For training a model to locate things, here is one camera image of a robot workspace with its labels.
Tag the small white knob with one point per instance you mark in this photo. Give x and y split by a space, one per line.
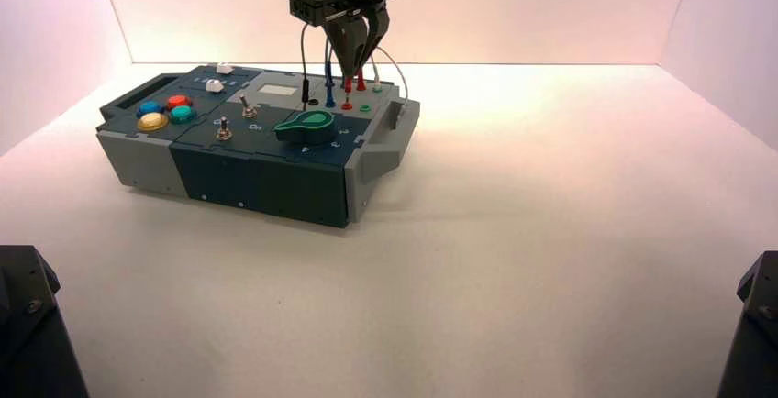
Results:
214 85
225 69

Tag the metal toggle switch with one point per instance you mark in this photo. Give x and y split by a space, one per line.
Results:
224 132
248 110

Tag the red push button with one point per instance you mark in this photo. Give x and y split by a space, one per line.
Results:
178 102

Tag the blue push button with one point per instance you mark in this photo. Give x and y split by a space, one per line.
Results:
149 108

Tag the teal and grey control box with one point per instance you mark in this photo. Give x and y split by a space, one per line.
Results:
292 182

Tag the small white display window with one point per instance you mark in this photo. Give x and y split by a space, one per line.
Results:
278 90

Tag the teal green push button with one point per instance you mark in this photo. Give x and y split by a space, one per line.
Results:
182 114

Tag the yellow push button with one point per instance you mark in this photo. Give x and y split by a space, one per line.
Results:
152 122

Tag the green rotary knob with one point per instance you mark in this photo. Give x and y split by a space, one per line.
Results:
306 128

